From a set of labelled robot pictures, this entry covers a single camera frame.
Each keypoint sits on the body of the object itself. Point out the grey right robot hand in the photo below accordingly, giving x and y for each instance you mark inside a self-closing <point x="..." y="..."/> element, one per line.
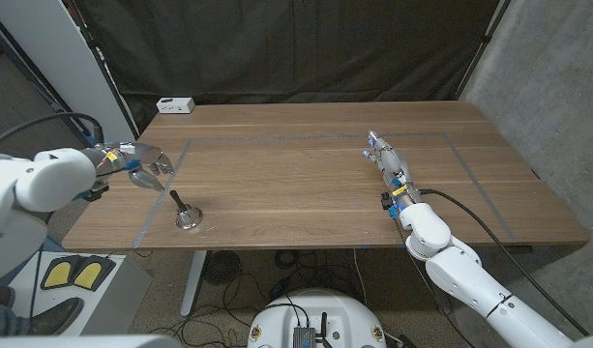
<point x="393" y="162"/>

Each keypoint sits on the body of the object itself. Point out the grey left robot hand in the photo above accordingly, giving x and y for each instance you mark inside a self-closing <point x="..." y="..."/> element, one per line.
<point x="141" y="153"/>

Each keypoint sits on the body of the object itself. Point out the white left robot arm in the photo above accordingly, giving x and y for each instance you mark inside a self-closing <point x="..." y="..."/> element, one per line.
<point x="30" y="193"/>

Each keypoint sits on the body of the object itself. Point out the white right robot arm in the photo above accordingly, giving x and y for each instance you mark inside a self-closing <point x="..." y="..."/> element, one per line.
<point x="460" y="275"/>

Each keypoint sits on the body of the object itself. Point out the white power strip box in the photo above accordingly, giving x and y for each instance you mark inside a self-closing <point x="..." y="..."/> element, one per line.
<point x="175" y="105"/>

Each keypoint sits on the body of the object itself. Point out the black backdrop stand pole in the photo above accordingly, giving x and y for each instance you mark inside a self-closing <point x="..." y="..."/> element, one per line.
<point x="486" y="37"/>
<point x="90" y="42"/>

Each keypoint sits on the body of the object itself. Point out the yellow black foot pedal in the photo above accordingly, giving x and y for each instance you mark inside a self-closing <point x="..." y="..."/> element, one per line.
<point x="58" y="274"/>
<point x="89" y="274"/>

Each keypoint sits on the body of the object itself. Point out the white table leg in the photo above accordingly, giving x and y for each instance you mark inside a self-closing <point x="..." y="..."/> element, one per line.
<point x="193" y="280"/>

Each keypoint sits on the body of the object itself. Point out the white pedal platform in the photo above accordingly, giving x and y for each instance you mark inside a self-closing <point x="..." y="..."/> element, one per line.
<point x="127" y="290"/>

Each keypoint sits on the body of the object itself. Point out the black round floor fan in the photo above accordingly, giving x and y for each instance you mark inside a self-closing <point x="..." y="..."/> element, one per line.
<point x="218" y="268"/>

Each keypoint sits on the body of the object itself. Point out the white leaning panel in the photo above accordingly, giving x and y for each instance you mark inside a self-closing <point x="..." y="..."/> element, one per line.
<point x="44" y="38"/>

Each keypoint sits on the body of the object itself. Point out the grey table leg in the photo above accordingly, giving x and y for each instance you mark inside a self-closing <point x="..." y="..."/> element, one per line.
<point x="443" y="307"/>

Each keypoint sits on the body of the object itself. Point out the black backdrop cloth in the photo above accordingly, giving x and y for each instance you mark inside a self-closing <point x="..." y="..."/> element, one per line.
<point x="286" y="48"/>

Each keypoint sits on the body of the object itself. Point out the white robot torso base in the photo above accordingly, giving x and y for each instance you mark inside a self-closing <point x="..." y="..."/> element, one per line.
<point x="320" y="304"/>

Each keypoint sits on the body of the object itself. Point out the black power adapter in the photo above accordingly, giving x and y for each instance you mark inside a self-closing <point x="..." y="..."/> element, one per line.
<point x="278" y="288"/>

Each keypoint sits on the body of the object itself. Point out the black antenna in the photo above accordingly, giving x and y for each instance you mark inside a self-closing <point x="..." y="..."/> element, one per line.
<point x="324" y="326"/>

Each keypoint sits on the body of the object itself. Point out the dark leather shoe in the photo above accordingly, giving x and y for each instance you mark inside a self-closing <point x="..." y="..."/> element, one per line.
<point x="59" y="316"/>

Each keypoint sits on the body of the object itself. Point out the grey radio box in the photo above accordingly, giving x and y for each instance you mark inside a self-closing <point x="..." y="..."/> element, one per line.
<point x="304" y="337"/>

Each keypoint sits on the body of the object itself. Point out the person's blue jeans leg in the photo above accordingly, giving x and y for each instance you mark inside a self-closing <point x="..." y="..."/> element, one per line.
<point x="3" y="321"/>

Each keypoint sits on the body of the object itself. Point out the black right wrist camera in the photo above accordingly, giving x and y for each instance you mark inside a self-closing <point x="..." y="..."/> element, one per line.
<point x="387" y="200"/>

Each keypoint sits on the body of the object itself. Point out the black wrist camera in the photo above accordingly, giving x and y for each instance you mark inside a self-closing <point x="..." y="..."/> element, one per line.
<point x="95" y="193"/>
<point x="387" y="200"/>

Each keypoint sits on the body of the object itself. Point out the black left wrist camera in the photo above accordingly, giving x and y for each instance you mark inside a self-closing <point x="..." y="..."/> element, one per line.
<point x="95" y="193"/>

